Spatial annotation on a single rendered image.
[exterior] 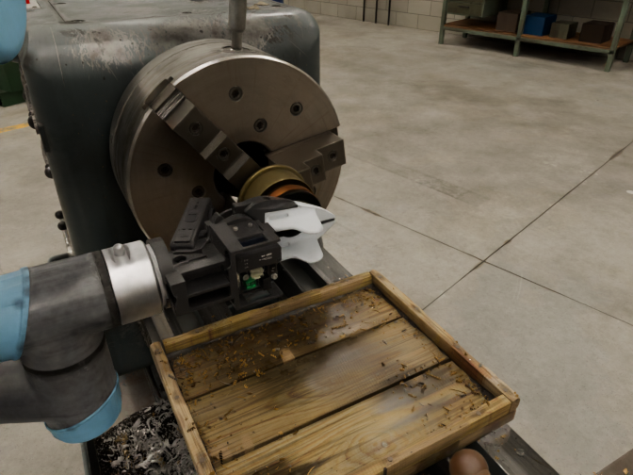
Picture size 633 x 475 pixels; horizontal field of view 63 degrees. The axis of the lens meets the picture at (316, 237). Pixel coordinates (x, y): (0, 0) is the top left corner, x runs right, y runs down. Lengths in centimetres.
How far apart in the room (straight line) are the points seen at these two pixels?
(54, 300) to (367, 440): 36
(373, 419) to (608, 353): 169
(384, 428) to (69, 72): 61
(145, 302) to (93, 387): 10
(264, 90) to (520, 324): 174
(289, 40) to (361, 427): 59
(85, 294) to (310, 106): 40
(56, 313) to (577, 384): 183
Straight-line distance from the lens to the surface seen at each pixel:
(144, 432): 105
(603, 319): 241
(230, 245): 50
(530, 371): 206
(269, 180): 61
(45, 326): 50
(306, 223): 56
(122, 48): 81
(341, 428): 63
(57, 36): 82
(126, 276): 50
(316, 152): 70
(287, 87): 71
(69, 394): 56
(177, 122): 63
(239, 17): 71
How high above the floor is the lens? 138
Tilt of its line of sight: 32 degrees down
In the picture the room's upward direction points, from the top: straight up
